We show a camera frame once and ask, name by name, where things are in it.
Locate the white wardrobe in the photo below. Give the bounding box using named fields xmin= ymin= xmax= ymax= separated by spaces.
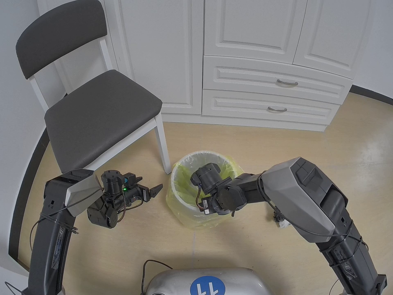
xmin=35 ymin=0 xmax=376 ymax=132

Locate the white chair with grey cushions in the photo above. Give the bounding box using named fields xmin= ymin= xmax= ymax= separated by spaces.
xmin=15 ymin=0 xmax=172 ymax=175

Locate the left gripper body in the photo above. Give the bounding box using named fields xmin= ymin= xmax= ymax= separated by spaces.
xmin=121 ymin=185 xmax=152 ymax=205

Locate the yellow-green plastic bag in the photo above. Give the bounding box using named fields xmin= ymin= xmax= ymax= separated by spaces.
xmin=166 ymin=150 xmax=246 ymax=230

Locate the white trash bin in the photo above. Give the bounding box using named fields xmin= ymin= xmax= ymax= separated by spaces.
xmin=170 ymin=150 xmax=243 ymax=229

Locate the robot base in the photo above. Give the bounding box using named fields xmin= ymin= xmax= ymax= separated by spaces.
xmin=147 ymin=268 xmax=272 ymax=295

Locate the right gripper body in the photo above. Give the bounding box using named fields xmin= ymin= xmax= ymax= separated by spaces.
xmin=198 ymin=195 xmax=220 ymax=216

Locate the black cable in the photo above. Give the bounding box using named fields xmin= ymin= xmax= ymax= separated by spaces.
xmin=141 ymin=259 xmax=174 ymax=293

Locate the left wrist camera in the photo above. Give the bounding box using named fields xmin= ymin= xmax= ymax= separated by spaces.
xmin=122 ymin=173 xmax=138 ymax=188

